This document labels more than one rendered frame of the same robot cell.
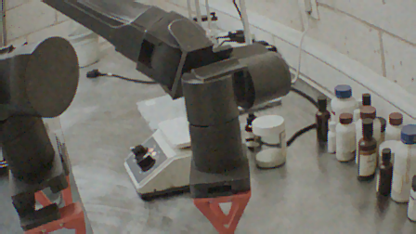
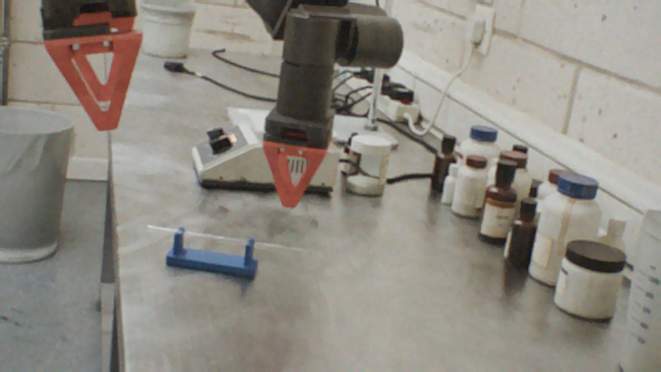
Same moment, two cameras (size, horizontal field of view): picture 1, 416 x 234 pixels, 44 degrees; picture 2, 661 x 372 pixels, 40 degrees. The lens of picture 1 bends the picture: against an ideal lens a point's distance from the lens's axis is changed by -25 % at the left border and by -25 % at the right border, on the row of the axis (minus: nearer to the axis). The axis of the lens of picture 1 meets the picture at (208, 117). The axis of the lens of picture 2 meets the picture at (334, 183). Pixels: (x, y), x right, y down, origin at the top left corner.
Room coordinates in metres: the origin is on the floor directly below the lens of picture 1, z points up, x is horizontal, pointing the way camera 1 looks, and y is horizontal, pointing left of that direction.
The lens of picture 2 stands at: (-0.26, -0.03, 1.14)
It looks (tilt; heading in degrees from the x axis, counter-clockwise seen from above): 16 degrees down; 359
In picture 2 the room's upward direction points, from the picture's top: 8 degrees clockwise
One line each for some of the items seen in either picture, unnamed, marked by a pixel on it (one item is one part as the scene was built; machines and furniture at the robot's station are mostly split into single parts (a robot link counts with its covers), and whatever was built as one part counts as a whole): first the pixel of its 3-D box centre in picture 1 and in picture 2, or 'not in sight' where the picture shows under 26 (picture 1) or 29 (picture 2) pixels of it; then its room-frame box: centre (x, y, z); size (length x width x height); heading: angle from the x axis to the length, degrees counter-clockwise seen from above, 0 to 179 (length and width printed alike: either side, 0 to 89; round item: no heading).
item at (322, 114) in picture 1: (323, 118); (445, 163); (1.14, -0.22, 0.79); 0.04 x 0.04 x 0.09
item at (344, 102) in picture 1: (344, 114); (478, 164); (1.11, -0.27, 0.81); 0.06 x 0.06 x 0.11
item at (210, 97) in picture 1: (214, 94); (316, 39); (0.70, -0.01, 1.02); 0.07 x 0.06 x 0.07; 122
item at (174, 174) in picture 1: (187, 154); (270, 153); (1.07, 0.04, 0.79); 0.22 x 0.13 x 0.08; 105
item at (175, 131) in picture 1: (198, 127); (291, 126); (1.08, 0.02, 0.83); 0.12 x 0.12 x 0.01; 15
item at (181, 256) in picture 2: not in sight; (213, 250); (0.70, 0.07, 0.77); 0.10 x 0.03 x 0.04; 86
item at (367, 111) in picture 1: (368, 136); (507, 191); (0.98, -0.30, 0.80); 0.06 x 0.06 x 0.11
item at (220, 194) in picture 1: (224, 202); (295, 162); (0.69, -0.01, 0.88); 0.07 x 0.07 x 0.09; 86
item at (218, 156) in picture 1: (216, 148); (304, 96); (0.70, -0.01, 0.96); 0.10 x 0.07 x 0.07; 176
